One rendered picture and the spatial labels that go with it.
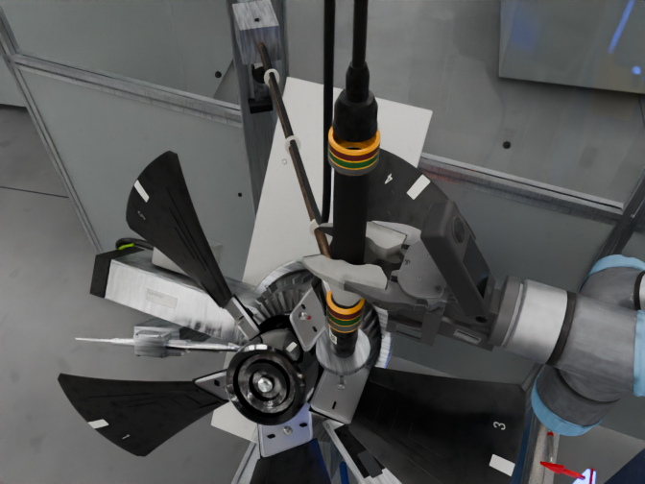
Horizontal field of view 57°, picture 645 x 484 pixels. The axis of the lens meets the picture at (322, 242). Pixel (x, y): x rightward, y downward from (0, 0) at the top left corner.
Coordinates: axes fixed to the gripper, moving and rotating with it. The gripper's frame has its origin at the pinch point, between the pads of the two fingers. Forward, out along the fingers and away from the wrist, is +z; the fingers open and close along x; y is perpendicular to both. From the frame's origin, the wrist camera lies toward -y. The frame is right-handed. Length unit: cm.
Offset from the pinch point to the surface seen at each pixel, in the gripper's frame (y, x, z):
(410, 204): 10.1, 18.0, -5.6
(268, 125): 40, 57, 35
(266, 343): 24.2, -1.2, 7.7
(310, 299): 25.2, 8.4, 5.0
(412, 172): 8.2, 22.0, -4.5
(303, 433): 41.5, -4.9, 0.9
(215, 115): 53, 70, 57
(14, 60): 52, 70, 122
